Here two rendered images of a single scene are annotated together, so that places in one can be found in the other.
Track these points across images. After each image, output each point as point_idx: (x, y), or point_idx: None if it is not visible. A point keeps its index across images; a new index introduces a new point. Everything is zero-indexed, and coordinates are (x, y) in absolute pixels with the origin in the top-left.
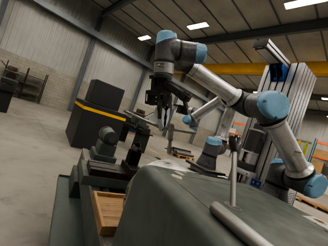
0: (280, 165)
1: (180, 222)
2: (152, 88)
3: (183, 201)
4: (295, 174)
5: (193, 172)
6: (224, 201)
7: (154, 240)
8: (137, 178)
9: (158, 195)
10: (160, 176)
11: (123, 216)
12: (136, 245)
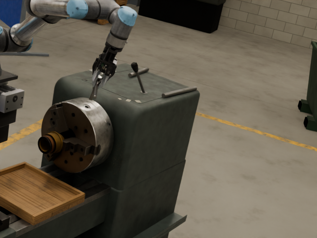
0: (0, 36)
1: (166, 107)
2: (112, 61)
3: (163, 102)
4: (28, 42)
5: (86, 97)
6: (142, 93)
7: (157, 123)
8: (140, 119)
9: (155, 110)
10: (149, 105)
11: (134, 143)
12: (148, 136)
